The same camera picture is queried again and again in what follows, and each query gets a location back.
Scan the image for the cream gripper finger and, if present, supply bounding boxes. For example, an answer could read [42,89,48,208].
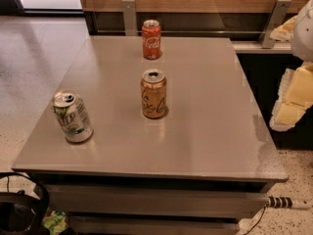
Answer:
[270,16,296,42]
[269,64,313,132]

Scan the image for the silver green 7up can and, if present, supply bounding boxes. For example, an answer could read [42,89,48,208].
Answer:
[51,89,93,143]

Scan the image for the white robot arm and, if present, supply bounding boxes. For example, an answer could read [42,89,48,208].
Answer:
[269,0,313,132]

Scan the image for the red Coca-Cola can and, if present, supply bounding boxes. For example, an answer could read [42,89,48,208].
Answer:
[142,20,161,60]

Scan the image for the gold LaCroix can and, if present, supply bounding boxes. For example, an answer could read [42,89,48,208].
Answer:
[141,70,167,118]

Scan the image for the grey drawer cabinet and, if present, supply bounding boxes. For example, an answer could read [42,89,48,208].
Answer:
[13,37,288,235]

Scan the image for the green snack bag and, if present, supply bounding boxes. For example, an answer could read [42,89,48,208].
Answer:
[42,211,68,235]

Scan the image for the black headphones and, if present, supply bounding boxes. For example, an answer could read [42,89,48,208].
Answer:
[0,172,49,235]

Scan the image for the right metal bracket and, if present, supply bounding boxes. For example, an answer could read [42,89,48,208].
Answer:
[258,0,291,49]

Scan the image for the metal bracket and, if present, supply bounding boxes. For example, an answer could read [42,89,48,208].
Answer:
[122,0,138,36]
[258,0,291,49]

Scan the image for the black white striped handle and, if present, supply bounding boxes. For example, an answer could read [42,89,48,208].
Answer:
[267,195,313,211]

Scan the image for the thin black cable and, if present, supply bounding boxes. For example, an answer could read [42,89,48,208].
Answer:
[243,206,268,235]

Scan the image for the left metal bracket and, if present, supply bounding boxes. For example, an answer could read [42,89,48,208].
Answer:
[122,0,138,36]

